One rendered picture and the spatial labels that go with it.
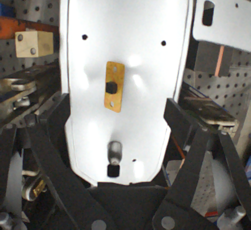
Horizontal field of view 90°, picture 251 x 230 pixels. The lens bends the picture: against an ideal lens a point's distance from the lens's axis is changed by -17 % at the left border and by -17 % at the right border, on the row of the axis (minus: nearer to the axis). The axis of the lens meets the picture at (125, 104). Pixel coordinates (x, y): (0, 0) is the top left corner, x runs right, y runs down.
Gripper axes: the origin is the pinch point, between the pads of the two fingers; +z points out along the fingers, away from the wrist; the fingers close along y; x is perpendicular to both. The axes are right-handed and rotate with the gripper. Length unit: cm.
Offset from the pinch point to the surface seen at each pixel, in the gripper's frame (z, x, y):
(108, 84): 7.1, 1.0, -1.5
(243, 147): 107, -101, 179
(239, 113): 38, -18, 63
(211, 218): 80, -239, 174
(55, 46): 9.7, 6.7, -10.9
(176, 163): 9.9, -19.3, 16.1
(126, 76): 9.1, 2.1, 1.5
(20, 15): 40, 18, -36
